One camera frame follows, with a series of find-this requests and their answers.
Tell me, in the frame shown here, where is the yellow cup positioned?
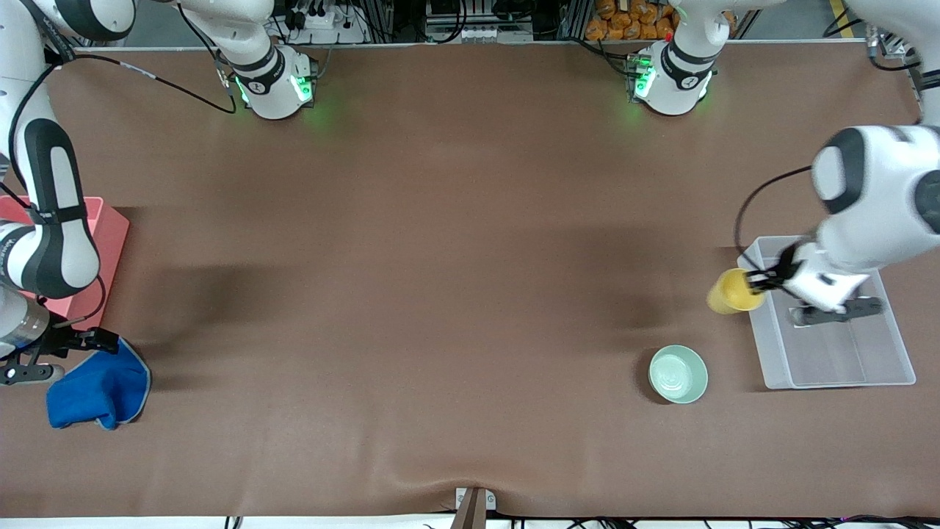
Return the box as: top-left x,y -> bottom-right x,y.
706,268 -> 768,315

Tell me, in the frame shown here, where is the blue cloth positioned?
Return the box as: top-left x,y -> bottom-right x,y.
46,337 -> 152,431

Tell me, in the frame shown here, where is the light green bowl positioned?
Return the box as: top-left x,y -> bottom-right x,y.
648,345 -> 709,405

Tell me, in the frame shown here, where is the clear plastic bin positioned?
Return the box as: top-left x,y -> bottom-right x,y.
737,235 -> 917,389

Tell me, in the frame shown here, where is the pink plastic bin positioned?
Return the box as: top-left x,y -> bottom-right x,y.
0,195 -> 131,324

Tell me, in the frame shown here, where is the orange bagged items pile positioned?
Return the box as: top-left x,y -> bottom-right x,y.
585,0 -> 680,42

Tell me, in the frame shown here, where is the brown table mat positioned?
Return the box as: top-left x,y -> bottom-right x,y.
0,40 -> 940,519

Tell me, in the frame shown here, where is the white power strip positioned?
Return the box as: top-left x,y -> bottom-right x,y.
283,0 -> 369,45

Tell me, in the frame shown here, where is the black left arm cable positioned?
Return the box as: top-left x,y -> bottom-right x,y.
734,165 -> 816,274

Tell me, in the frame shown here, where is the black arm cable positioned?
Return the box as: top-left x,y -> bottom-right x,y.
734,165 -> 816,274
7,7 -> 238,221

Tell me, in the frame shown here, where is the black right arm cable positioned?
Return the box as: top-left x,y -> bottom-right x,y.
7,7 -> 238,221

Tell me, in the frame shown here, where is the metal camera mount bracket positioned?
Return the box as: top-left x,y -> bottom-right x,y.
452,486 -> 497,529

